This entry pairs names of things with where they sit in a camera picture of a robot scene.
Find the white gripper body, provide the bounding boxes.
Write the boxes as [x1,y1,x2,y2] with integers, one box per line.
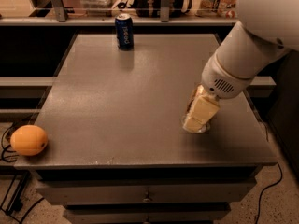
[201,53,252,99]

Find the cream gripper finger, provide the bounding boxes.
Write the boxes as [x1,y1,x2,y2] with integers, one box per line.
[187,85,203,110]
[183,94,220,133]

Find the orange patterned soda can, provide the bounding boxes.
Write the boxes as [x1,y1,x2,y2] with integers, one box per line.
[183,88,210,133]

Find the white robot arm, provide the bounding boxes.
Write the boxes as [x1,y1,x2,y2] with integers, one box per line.
[183,0,299,133]

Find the blue Pepsi can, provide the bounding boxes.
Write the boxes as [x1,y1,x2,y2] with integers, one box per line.
[115,13,134,50]

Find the black backpack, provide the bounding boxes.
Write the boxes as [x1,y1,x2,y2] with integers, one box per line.
[131,0,192,18]

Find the grey cabinet with drawers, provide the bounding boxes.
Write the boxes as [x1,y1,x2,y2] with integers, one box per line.
[16,35,276,224]

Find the metal drawer knob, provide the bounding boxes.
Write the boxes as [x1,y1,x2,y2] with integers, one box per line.
[143,194,152,203]

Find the orange fruit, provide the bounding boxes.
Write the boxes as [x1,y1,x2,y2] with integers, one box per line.
[10,125,48,156]

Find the black cable right floor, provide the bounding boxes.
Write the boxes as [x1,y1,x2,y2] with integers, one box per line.
[253,162,284,224]

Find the grey metal shelf rail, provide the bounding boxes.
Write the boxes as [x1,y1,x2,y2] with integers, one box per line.
[0,0,241,27]

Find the black cables left floor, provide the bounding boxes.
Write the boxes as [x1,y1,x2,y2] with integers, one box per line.
[0,115,45,224]

